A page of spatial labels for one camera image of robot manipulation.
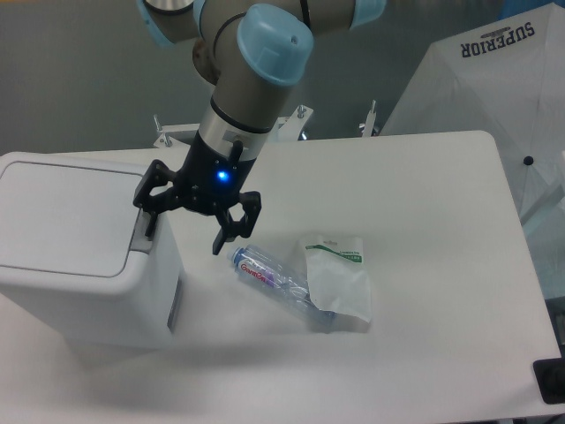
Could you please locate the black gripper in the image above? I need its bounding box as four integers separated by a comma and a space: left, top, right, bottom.
132, 132, 261, 255

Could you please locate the clear plastic water bottle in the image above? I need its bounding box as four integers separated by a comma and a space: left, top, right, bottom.
227, 245, 335, 329

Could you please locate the white push-button trash can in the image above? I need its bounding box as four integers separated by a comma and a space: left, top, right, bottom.
1, 152, 184, 349

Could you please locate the white and green plastic pouch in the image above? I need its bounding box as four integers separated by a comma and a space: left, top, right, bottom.
298, 234, 373, 323

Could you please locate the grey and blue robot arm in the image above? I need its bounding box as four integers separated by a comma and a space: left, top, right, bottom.
133, 1, 386, 253

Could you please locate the white Superior umbrella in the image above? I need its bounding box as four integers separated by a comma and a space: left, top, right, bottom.
381, 4, 564, 213

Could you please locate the black device at table edge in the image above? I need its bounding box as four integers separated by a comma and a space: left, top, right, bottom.
533, 358, 564, 405

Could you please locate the white metal mounting frame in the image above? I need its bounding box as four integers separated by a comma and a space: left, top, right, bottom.
153, 101, 381, 148

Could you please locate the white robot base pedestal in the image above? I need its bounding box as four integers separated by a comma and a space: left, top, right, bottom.
192, 38, 220, 86

